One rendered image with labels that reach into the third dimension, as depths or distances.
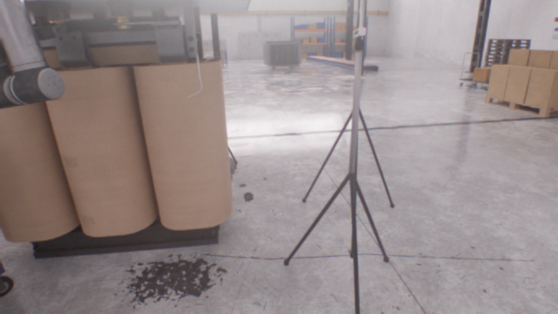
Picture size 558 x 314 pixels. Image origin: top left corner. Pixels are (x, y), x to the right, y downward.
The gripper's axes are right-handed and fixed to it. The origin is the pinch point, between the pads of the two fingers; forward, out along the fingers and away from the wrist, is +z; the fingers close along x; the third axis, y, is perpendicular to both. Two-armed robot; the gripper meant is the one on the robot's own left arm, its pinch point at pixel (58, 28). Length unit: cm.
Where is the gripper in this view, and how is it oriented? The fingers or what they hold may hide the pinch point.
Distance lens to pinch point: 155.4
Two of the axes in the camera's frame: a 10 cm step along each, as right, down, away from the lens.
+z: 1.9, -5.1, 8.4
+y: -0.6, -8.6, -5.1
